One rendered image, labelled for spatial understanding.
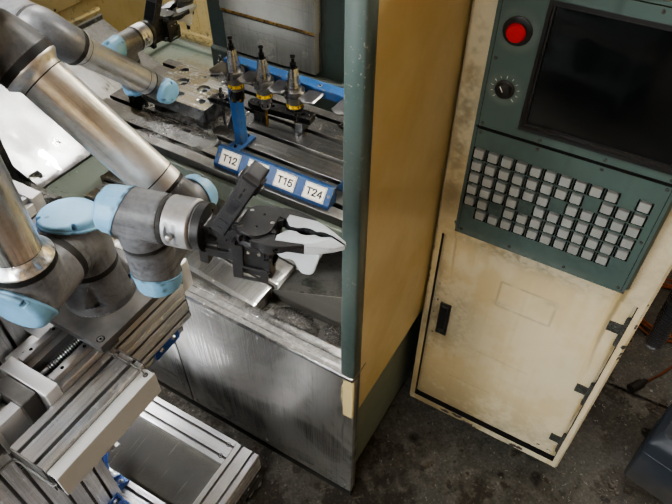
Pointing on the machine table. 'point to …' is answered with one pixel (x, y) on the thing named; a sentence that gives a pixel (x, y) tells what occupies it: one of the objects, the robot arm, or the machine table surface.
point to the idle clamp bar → (282, 114)
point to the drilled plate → (194, 92)
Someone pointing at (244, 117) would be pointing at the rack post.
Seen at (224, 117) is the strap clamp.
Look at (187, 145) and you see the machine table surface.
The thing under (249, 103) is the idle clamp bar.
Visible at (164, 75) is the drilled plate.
